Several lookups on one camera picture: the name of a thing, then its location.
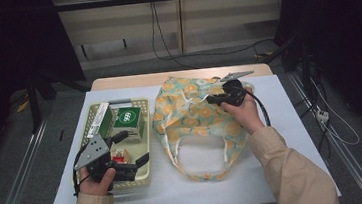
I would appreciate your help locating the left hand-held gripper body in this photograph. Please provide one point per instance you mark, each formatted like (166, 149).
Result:
(95, 152)

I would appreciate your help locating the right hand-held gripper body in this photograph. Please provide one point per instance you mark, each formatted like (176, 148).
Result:
(234, 92)

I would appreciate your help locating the cream perforated plastic basket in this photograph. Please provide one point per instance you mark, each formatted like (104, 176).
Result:
(139, 146)

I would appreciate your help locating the orange snack packet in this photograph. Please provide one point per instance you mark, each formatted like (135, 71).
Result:
(120, 156)

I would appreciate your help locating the square green and white box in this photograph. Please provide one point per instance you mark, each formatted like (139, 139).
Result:
(127, 117)

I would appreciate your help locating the long green and white box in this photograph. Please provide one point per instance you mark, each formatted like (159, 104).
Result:
(105, 121)

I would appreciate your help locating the orange print fabric bag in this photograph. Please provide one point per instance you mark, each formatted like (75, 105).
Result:
(183, 115)

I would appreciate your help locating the person's right hand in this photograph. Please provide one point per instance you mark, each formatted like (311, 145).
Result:
(245, 116)

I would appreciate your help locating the person's left hand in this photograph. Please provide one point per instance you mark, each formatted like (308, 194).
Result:
(95, 187)

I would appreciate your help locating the black metal stand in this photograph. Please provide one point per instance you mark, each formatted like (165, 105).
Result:
(33, 106)
(305, 63)

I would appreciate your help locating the white foam board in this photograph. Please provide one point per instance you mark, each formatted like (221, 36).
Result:
(211, 196)

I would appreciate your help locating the white power strip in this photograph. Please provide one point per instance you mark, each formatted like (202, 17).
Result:
(322, 115)

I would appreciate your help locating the aluminium floor rail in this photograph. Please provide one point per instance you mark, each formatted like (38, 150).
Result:
(352, 166)
(19, 184)

